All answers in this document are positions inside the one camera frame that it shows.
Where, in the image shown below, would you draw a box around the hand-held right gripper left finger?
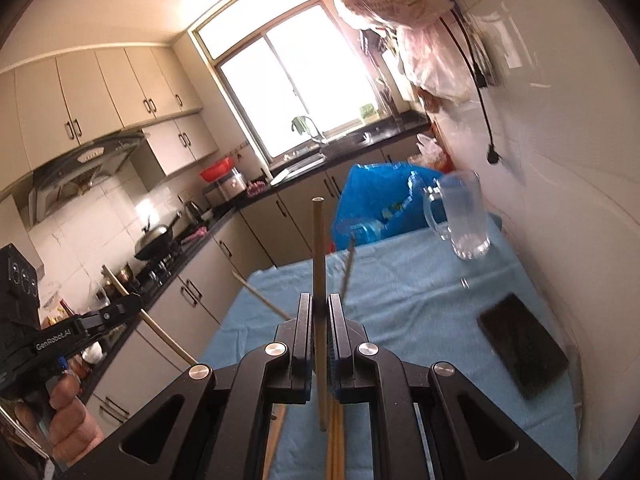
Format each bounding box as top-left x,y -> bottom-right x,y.
65,293 -> 316,480

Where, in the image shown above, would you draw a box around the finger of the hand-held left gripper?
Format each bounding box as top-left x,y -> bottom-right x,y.
80,293 -> 144,345

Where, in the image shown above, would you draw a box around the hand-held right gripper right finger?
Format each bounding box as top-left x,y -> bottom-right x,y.
327,293 -> 576,480

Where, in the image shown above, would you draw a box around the wooden chopstick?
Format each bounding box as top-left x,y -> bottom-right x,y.
101,265 -> 198,366
340,237 -> 357,295
231,270 -> 293,322
311,198 -> 331,432

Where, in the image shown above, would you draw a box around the person's left hand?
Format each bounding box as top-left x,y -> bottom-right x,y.
14,374 -> 107,470

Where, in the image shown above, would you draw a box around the gas stove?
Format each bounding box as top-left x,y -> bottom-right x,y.
135,250 -> 183,286

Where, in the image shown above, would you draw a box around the black wok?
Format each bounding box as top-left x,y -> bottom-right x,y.
134,211 -> 183,261

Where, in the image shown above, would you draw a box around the light blue tablecloth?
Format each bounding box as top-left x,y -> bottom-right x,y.
197,212 -> 581,480

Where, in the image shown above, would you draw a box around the beige lower cabinets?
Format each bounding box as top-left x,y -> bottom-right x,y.
82,135 -> 433,441

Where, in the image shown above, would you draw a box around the range hood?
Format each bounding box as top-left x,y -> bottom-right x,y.
12,129 -> 146,228

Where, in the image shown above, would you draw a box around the blue plastic bag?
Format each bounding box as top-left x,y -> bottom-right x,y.
331,161 -> 448,252

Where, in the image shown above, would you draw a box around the rice cooker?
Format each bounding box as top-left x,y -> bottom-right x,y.
220,169 -> 248,201

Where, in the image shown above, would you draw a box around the metal sink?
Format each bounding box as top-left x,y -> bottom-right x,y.
270,152 -> 328,183

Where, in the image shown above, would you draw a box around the red plastic basin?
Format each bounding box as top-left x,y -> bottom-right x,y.
200,156 -> 236,183

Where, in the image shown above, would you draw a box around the black flat case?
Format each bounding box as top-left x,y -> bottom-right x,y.
476,293 -> 571,400

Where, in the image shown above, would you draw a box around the clear glass mug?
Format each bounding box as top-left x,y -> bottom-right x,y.
422,170 -> 492,261

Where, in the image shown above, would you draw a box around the metal faucet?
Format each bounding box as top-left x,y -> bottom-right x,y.
302,116 -> 328,146

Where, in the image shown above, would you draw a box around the black kitchen countertop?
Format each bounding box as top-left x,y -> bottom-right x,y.
75,110 -> 431,396

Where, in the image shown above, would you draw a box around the white upper cabinets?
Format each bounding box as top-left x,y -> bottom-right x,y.
0,46 -> 221,196

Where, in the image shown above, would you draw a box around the kitchen window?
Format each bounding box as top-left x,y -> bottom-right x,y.
189,0 -> 388,171

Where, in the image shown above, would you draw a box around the white cutting board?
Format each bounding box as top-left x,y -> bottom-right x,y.
382,50 -> 415,111

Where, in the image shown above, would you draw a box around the pink plastic bag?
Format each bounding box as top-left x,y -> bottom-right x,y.
397,17 -> 476,103

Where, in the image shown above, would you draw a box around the black power cable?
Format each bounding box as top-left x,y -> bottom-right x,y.
450,7 -> 503,165
439,16 -> 488,88

